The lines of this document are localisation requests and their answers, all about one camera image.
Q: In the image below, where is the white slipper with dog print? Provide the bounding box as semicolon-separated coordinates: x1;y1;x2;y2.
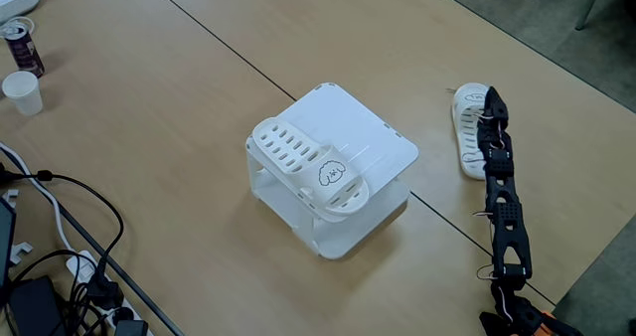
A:
450;82;491;182
250;116;371;217

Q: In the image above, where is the white plastic shoe rack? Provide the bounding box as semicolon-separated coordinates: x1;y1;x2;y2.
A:
244;82;420;261

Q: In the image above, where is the gray chair leg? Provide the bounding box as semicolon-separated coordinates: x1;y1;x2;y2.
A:
574;0;608;32

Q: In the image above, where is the black power plug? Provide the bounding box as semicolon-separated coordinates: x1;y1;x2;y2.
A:
86;275;125;311
112;318;150;336

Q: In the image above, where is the white power strip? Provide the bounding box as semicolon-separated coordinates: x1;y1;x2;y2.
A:
65;250;156;336

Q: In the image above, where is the white paper cup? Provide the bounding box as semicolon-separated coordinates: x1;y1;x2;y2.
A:
1;70;45;117

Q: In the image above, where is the purple drink can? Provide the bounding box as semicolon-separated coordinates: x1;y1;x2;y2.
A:
2;24;46;79

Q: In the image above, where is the black power adapter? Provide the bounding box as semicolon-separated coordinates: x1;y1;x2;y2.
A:
7;274;69;336

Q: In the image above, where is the black laptop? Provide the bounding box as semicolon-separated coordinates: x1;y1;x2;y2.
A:
0;196;18;290

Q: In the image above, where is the white power cable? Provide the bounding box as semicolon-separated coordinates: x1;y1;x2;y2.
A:
0;141;77;253

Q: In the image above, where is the black cable with ferrite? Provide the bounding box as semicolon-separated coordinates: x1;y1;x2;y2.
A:
0;169;125;287

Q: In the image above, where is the white coiled cable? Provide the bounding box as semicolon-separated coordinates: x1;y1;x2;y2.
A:
0;16;36;39

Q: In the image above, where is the white printed bracket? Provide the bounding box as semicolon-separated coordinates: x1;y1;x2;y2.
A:
1;188;21;210
8;241;35;266

